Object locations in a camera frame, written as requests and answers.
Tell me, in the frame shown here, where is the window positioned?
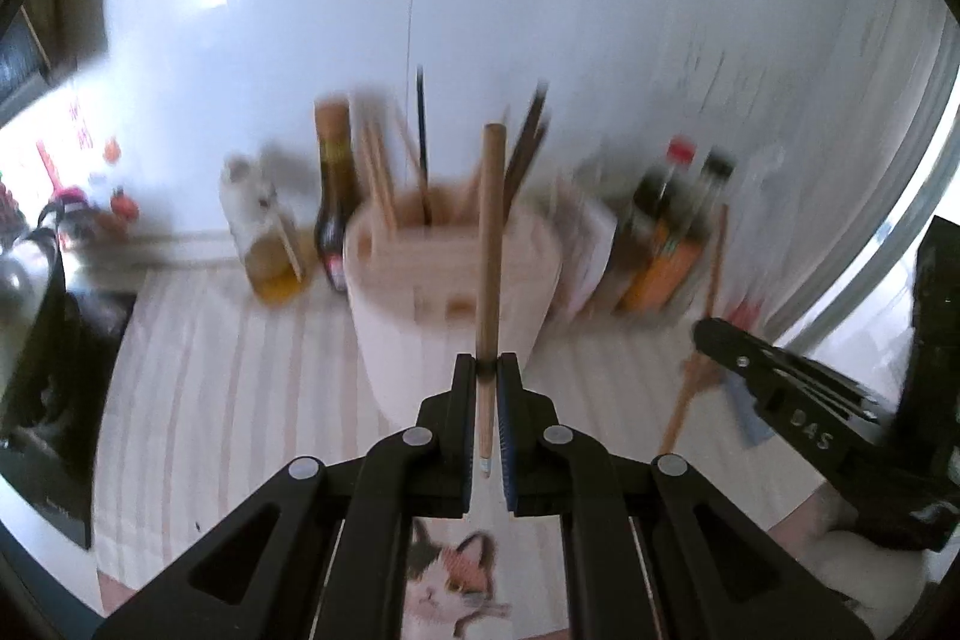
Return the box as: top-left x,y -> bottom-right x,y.
772,2 -> 960,401

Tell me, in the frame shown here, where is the printed paper packet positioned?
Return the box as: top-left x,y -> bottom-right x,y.
559,190 -> 620,319

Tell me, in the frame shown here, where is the blue smartphone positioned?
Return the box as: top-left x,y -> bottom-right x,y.
720,377 -> 777,447

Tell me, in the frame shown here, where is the dark soy sauce bottle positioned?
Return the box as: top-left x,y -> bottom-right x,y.
313,98 -> 357,295

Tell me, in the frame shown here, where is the orange label jar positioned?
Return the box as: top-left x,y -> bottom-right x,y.
615,220 -> 710,315

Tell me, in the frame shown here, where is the black stove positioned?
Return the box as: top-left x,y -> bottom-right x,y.
0,280 -> 140,551

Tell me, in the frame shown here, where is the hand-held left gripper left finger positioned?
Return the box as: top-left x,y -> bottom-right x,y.
90,351 -> 481,640

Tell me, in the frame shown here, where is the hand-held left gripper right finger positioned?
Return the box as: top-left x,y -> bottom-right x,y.
495,351 -> 875,640

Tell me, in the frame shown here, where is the steel wok with lid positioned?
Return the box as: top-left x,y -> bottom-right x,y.
0,197 -> 91,341

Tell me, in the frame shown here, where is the group of wall stickers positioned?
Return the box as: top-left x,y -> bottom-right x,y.
34,92 -> 143,221

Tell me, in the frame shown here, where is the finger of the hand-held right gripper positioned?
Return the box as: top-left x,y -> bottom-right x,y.
780,351 -> 890,423
694,319 -> 893,498

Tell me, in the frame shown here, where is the black cap sauce bottle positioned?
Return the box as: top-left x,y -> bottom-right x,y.
686,149 -> 736,236

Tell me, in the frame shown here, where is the black range hood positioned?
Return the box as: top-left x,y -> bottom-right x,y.
0,2 -> 61,109

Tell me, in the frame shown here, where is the clear oil bottle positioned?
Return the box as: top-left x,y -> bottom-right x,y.
219,156 -> 312,305

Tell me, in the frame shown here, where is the person's right forearm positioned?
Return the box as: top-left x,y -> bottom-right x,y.
810,527 -> 935,626

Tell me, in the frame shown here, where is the cream chopstick holder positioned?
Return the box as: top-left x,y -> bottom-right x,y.
343,182 -> 563,427

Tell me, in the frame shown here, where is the striped cat print mat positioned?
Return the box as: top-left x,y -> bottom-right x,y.
90,261 -> 826,640

